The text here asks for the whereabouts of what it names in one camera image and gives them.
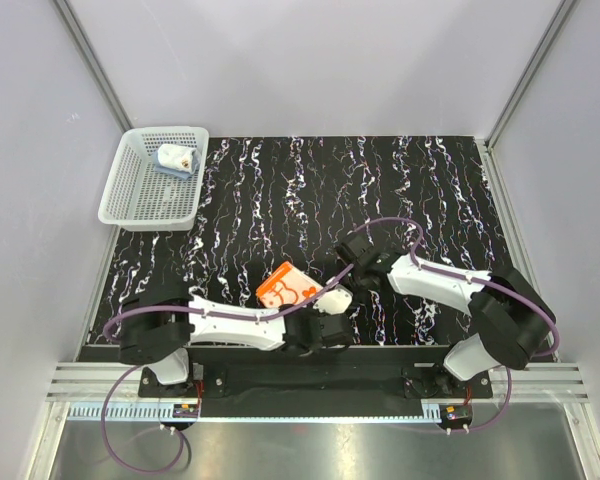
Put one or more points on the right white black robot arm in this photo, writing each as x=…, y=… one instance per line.
x=510, y=322

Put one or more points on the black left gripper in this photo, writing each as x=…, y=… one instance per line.
x=315, y=311

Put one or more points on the aluminium rail frame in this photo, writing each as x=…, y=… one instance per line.
x=102, y=390

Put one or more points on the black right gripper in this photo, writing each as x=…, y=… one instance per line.
x=361, y=293

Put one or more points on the white perforated plastic basket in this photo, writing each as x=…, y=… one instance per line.
x=137, y=197

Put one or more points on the orange white towel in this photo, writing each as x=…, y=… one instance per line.
x=287, y=285

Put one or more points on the blue white bear towel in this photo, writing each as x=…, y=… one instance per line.
x=176, y=160

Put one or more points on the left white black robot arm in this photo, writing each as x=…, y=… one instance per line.
x=153, y=331

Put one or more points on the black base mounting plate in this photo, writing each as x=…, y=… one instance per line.
x=310, y=380

